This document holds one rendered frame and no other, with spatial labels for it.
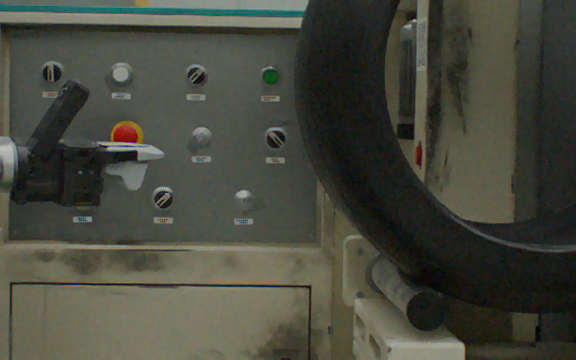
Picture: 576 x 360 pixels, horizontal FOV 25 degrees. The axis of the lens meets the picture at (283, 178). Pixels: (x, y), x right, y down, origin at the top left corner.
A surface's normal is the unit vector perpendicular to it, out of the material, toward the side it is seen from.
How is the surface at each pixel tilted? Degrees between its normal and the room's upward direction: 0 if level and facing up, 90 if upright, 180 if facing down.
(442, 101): 90
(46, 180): 98
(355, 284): 90
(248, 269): 90
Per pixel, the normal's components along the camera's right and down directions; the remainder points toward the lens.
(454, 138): 0.05, 0.05
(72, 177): 0.41, 0.19
